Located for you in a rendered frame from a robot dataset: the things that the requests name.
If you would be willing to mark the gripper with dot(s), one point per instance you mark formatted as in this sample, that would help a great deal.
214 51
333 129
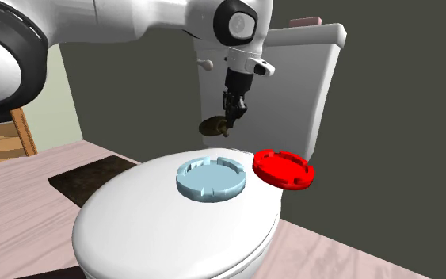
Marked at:
239 80

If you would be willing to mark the pink flat block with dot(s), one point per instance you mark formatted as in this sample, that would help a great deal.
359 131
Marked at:
304 21

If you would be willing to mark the red round dish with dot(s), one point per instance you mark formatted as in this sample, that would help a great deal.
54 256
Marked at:
282 172

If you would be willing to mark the dark brown floor mat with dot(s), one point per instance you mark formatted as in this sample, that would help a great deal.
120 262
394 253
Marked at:
87 179

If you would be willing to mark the dark olive round object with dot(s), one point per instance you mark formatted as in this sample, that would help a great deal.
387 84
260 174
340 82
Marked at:
211 126

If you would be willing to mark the white toilet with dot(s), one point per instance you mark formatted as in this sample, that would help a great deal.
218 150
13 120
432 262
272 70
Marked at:
149 231

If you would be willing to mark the light blue round dish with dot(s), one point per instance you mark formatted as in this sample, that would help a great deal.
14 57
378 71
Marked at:
210 183

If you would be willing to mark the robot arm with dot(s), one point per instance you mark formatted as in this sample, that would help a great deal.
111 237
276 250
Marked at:
130 19

